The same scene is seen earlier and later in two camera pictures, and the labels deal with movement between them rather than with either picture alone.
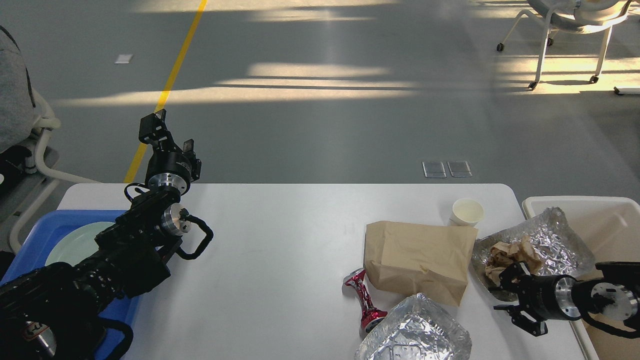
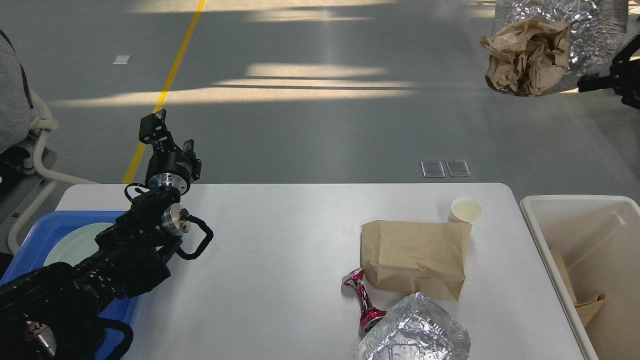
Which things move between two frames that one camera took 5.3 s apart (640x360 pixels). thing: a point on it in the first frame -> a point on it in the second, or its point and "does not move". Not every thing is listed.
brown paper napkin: [504, 254] -> [530, 57]
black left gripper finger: [153, 130] does not move
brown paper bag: [431, 260] does not move
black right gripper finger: [533, 327] -> [591, 82]
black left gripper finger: [196, 163] does not move
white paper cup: [467, 212] does not move
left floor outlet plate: [434, 169] does not move
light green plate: [78, 243] does not move
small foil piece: [562, 252] -> [598, 28]
